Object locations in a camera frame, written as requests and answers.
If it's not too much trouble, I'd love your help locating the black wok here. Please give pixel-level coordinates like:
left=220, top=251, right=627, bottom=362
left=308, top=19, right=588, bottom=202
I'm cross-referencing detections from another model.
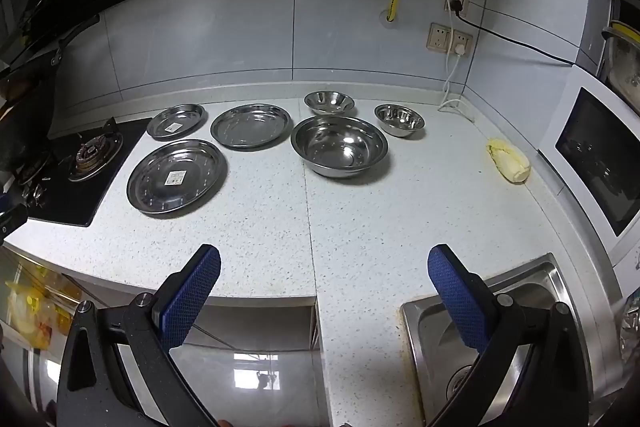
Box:
left=0, top=14, right=101, bottom=172

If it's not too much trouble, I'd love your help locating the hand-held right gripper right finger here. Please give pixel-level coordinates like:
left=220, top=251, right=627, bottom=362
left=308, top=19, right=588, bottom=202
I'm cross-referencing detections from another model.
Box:
left=426, top=243, right=591, bottom=427

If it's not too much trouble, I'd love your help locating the napa cabbage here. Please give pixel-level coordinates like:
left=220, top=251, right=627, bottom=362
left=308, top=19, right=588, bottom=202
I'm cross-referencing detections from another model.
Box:
left=486, top=137, right=531, bottom=184

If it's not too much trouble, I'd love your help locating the white power cable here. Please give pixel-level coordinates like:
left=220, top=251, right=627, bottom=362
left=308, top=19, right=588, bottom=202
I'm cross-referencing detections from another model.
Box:
left=438, top=52, right=475, bottom=122

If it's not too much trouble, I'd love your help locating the large steel bowl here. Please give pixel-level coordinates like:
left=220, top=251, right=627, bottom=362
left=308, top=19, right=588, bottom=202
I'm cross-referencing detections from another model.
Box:
left=290, top=115, right=390, bottom=178

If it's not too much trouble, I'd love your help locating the steel pot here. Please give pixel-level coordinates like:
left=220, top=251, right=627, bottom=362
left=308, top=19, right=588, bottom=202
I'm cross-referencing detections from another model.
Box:
left=600, top=21, right=640, bottom=118

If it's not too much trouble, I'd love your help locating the small steel bowl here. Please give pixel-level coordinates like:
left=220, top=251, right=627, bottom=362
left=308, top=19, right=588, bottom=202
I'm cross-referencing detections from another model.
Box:
left=304, top=91, right=357, bottom=116
left=374, top=103, right=426, bottom=138

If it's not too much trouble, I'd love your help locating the small steel plate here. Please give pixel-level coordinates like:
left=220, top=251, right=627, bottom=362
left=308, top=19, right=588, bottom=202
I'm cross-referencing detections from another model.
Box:
left=146, top=103, right=207, bottom=141

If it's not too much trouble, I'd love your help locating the medium steel plate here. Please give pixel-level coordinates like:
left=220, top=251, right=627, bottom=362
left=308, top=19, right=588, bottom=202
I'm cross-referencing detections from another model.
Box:
left=210, top=103, right=293, bottom=150

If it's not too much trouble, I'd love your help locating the yellow oil bottle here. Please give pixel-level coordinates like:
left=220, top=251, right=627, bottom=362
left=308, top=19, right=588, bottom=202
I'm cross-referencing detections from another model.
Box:
left=50, top=292, right=83, bottom=335
left=4, top=279, right=53, bottom=350

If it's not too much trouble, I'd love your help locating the black power cable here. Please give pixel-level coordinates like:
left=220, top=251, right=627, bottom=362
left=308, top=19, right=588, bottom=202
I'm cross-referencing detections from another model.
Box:
left=452, top=4, right=576, bottom=66

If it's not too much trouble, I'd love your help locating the steel sink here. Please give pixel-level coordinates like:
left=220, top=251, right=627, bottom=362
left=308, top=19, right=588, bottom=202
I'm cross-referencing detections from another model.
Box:
left=399, top=253, right=626, bottom=427

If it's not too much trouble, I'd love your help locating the large steel plate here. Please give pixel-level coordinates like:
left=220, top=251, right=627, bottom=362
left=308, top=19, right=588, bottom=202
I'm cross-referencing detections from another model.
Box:
left=126, top=139, right=228, bottom=215

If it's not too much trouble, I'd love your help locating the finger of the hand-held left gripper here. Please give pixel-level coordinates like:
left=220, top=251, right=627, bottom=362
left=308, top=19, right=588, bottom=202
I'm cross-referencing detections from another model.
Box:
left=0, top=204, right=29, bottom=238

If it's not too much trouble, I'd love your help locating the wide beige wall outlet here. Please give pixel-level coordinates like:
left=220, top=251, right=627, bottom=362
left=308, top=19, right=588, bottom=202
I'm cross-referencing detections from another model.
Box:
left=426, top=22, right=473, bottom=56

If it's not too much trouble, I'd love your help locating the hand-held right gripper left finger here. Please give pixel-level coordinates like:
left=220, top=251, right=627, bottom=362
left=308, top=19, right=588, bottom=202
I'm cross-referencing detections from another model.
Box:
left=56, top=243, right=222, bottom=427

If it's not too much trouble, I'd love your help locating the white microwave oven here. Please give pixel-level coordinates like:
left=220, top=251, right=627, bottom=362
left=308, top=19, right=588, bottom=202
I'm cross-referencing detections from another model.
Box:
left=537, top=67, right=640, bottom=268

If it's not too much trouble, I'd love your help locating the black gas stove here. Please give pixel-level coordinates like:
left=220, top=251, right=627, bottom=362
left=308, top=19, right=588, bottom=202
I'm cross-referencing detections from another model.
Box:
left=15, top=117, right=153, bottom=228

